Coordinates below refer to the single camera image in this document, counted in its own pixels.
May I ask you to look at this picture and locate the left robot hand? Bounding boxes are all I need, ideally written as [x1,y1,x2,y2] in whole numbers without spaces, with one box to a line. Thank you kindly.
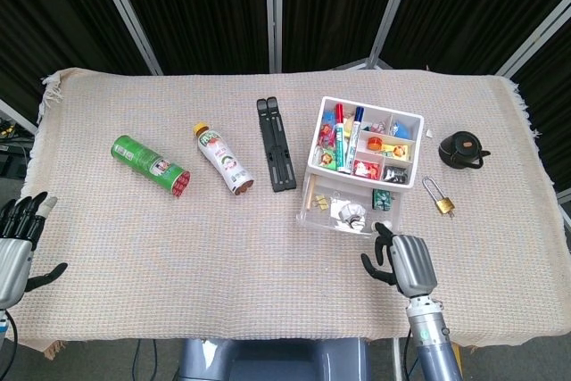
[0,191,69,311]

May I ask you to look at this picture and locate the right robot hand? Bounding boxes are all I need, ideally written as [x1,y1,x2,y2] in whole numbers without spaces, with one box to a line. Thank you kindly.
[360,222,439,298]

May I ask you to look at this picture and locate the clear plastic drawer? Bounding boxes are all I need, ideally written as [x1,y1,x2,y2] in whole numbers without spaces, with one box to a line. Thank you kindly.
[295,173,402,237]

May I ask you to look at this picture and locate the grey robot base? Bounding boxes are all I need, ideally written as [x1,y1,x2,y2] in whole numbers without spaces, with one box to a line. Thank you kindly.
[177,336,371,381]

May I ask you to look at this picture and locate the brass padlock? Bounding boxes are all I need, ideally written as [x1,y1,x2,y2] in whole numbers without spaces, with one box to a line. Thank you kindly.
[421,175,457,219]

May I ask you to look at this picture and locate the black white wrapped item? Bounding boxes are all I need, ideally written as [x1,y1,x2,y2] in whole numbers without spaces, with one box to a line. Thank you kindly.
[382,165,410,184]

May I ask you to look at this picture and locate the white table leg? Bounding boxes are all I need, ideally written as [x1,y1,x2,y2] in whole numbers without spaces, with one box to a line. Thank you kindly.
[391,336,401,381]

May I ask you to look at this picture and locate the red white candy packet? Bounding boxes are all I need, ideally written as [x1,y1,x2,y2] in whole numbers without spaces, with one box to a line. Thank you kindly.
[352,160,383,178]

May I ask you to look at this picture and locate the yellow snack packet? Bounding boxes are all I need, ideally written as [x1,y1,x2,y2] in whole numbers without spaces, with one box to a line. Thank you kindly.
[381,142,410,160]

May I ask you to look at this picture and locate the wooden stick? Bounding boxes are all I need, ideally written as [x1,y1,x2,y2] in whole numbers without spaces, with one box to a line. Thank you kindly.
[304,175,317,211]

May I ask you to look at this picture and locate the blue capped white marker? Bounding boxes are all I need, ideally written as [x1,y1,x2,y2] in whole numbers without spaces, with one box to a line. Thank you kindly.
[342,106,366,173]

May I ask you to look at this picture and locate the red cartoon snack packet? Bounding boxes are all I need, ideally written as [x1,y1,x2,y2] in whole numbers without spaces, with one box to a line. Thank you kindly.
[317,121,336,148]

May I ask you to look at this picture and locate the green chips can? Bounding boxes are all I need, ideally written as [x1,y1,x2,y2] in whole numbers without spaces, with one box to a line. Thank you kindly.
[111,134,192,198]

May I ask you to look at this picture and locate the black folding laptop stand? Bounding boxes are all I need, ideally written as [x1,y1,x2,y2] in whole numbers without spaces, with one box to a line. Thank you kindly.
[255,95,298,194]

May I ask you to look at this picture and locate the beige woven tablecloth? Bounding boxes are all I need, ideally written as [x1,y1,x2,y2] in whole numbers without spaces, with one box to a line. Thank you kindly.
[6,67,571,353]

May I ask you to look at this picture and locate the white drink bottle yellow cap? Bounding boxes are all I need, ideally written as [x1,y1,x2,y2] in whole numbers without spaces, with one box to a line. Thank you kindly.
[192,122,255,196]

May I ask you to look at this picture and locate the dark folding screen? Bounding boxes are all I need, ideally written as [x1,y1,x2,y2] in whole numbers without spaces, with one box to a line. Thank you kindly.
[0,0,571,203]

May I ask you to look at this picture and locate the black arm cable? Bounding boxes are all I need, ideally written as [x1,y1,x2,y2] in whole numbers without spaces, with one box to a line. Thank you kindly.
[401,327,414,381]

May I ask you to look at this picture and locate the white drawer organizer box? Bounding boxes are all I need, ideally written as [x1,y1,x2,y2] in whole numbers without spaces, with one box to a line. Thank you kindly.
[305,95,425,190]

